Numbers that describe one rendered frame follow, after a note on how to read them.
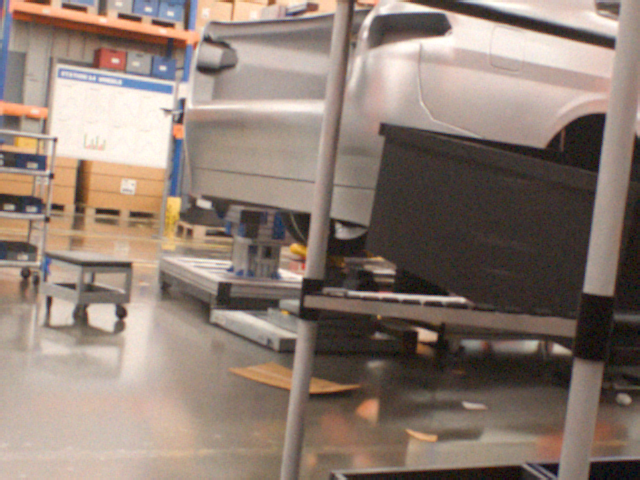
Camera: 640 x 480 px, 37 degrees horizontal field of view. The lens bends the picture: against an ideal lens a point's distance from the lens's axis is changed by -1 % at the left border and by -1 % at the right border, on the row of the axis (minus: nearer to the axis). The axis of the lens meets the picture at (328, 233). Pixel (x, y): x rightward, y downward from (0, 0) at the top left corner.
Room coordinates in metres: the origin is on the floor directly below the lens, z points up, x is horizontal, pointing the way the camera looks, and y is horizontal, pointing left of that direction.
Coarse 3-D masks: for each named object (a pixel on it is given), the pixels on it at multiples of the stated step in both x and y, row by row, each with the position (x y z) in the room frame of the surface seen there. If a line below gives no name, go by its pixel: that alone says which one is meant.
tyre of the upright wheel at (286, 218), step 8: (280, 216) 5.34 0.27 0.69; (288, 216) 5.26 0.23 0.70; (296, 216) 5.18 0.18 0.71; (304, 216) 5.18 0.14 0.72; (288, 224) 5.31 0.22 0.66; (296, 224) 5.23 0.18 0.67; (304, 224) 5.19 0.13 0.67; (288, 232) 5.38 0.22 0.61; (296, 232) 5.29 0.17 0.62; (304, 232) 5.21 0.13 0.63; (296, 240) 5.41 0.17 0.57; (304, 240) 5.30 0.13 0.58; (328, 240) 5.27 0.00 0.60; (336, 240) 5.31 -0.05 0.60; (360, 240) 5.39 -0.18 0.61; (328, 248) 5.28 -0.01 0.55; (336, 248) 5.30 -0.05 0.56; (344, 248) 5.33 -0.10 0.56; (352, 248) 5.36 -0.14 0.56; (360, 248) 5.39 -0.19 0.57
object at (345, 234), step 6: (330, 222) 5.50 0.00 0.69; (330, 228) 5.51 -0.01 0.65; (342, 228) 5.58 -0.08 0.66; (348, 228) 5.55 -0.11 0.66; (354, 228) 5.51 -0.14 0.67; (360, 228) 5.47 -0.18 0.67; (366, 228) 5.43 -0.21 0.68; (330, 234) 5.51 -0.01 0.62; (336, 234) 5.51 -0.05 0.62; (342, 234) 5.48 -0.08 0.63; (348, 234) 5.46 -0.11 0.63; (354, 234) 5.43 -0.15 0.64; (360, 234) 5.40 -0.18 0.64; (342, 240) 5.33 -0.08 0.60; (348, 240) 5.35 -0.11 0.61
